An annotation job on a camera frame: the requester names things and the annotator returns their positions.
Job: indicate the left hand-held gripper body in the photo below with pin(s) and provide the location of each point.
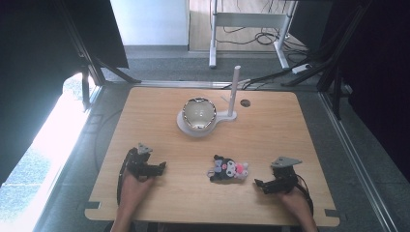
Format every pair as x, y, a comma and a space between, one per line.
138, 161

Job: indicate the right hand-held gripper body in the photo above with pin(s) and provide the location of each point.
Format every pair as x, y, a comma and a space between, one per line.
285, 174

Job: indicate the black and pink plush toy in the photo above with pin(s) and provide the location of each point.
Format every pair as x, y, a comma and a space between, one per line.
228, 168

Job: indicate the person's right hand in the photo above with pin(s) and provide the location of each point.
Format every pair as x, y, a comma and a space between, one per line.
294, 200

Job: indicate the shiny silver bowl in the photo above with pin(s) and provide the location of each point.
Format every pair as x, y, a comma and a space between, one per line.
199, 113

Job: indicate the white stand with pole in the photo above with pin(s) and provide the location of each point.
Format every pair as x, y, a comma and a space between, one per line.
232, 96

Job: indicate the white power strip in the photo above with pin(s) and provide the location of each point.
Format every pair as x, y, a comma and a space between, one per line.
301, 68

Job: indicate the black metal tripod stand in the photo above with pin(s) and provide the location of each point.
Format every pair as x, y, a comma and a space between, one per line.
93, 61
332, 61

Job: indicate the black curtain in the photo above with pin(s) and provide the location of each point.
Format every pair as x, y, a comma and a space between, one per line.
35, 64
383, 80

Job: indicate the white board panel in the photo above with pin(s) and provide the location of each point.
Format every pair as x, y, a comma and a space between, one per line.
150, 22

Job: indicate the white metal desk frame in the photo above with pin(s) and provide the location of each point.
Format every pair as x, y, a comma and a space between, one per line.
248, 20

